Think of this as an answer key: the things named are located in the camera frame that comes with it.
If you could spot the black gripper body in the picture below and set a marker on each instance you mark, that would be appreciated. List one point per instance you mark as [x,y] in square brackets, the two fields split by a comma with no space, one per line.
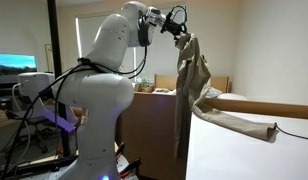
[170,24]

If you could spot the beige trousers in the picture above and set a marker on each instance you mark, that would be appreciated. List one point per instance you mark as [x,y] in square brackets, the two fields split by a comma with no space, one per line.
[194,73]

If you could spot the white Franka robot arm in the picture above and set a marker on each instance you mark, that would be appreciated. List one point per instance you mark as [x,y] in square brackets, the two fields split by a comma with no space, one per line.
[104,100]

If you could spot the wooden bed headboard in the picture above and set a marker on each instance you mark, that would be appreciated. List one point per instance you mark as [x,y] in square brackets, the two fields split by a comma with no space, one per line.
[165,81]

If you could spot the white window blind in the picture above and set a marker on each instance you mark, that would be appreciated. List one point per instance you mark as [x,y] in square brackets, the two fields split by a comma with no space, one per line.
[160,56]
[94,36]

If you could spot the small beige item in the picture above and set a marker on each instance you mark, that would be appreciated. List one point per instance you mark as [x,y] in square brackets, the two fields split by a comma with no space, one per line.
[161,90]

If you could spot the small green item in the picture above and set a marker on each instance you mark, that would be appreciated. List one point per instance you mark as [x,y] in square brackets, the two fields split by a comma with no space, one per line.
[144,83]

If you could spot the grey blanket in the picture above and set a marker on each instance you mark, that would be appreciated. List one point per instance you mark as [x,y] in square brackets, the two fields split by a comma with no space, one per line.
[214,92]

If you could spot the white pillow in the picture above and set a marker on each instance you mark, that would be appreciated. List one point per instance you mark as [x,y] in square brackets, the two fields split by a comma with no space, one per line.
[232,96]

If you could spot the black vertical pole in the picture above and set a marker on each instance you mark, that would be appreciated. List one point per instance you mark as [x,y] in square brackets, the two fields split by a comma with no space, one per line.
[55,66]

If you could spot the white desk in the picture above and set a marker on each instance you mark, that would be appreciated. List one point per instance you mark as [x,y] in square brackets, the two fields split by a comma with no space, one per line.
[244,153]

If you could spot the red and black tool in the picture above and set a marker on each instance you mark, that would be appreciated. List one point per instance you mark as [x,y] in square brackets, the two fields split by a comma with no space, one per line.
[127,163]

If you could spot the white box device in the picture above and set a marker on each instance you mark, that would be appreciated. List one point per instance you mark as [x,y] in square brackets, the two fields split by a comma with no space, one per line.
[35,83]

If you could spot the screen with blue picture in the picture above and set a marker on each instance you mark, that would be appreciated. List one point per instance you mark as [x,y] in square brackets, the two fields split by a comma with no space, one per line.
[14,65]

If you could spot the black office chair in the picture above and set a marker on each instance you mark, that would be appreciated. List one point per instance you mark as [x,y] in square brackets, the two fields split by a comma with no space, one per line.
[30,116]

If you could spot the framed wall picture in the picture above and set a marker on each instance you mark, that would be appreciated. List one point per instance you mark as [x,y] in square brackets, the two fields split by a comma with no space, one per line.
[49,56]

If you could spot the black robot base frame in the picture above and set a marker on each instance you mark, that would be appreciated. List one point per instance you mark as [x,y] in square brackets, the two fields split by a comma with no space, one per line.
[37,166]

